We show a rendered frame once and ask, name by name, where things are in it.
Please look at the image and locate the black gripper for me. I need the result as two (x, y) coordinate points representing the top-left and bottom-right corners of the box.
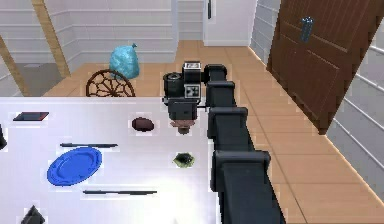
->
(162, 71), (199, 135)

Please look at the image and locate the green cartoon cookie box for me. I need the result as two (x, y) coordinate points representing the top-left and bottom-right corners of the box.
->
(172, 152), (196, 169)

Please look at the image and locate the white table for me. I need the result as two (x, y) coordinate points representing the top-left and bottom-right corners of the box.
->
(0, 96), (222, 224)

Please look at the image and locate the brown round-backed chair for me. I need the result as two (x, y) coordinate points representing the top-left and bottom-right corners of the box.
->
(85, 68), (136, 98)

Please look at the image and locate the light blue garbage bag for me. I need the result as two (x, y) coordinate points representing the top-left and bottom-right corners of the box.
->
(108, 42), (141, 80)

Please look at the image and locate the dark knife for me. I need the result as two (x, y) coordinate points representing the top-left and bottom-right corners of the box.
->
(59, 142), (119, 149)

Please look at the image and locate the white door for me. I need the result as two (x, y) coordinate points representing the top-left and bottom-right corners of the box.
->
(202, 0), (258, 47)

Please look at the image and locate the blue plate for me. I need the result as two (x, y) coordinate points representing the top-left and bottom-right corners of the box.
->
(46, 146), (103, 187)

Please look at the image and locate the black flat tablet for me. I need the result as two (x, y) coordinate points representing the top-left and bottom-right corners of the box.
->
(12, 111), (50, 122)

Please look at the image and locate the brown wooden door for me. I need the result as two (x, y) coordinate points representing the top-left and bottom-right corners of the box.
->
(266, 0), (384, 136)

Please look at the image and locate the tan wooden beam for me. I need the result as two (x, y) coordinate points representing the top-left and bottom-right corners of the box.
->
(0, 34), (30, 98)
(31, 0), (72, 79)

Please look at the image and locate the black pointed object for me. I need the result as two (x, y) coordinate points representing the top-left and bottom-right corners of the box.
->
(20, 204), (46, 224)

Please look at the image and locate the grey door handle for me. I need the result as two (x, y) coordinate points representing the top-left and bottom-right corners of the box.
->
(300, 16), (315, 44)

